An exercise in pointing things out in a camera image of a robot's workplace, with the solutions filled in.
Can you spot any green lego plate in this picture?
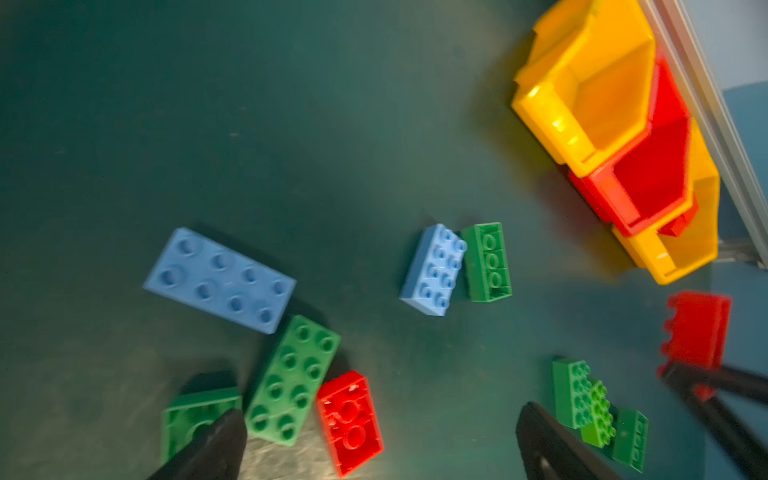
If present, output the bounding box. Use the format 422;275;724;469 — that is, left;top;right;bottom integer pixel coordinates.
245;315;341;446

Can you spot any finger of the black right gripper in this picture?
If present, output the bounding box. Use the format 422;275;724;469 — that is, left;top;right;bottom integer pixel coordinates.
684;394;767;479
662;362;767;405

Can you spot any blue lego brick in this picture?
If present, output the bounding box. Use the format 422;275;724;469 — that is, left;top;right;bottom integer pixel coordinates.
399;223;467;317

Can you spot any red plastic bin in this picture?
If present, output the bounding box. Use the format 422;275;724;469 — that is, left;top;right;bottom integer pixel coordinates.
568;52;699;238

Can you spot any small green lego brick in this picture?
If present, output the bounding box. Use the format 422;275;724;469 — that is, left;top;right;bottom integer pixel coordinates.
160;387;243;464

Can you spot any left yellow plastic bin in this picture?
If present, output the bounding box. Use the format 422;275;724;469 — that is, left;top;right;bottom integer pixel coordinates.
511;0;656;178

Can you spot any bright green lego brick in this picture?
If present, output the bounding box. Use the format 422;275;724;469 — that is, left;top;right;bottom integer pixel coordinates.
580;380;616;449

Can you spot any long red lego brick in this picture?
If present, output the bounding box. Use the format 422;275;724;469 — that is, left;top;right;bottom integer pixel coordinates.
315;371;384;478

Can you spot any small red lego brick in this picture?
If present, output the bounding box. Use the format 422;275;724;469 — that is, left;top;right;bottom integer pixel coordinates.
657;291;732;378

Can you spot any back aluminium frame rail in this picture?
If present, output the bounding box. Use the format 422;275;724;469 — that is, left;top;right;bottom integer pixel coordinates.
641;1;767;269

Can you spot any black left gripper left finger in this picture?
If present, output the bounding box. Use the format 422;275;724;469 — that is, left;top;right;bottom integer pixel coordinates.
148;409;248;480

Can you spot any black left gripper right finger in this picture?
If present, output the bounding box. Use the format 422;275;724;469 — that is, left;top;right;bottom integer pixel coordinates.
515;402;620;480

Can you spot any right yellow plastic bin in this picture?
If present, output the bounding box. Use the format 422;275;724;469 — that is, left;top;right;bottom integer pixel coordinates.
611;122;721;285

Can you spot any blue lego plate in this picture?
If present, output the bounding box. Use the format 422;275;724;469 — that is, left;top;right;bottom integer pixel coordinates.
143;228;296;334

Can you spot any yellow plastic bin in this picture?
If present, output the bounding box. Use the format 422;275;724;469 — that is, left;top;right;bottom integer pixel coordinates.
611;122;721;285
511;0;656;178

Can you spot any dark green lego brick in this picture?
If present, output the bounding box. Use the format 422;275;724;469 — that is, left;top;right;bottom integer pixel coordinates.
610;408;649;473

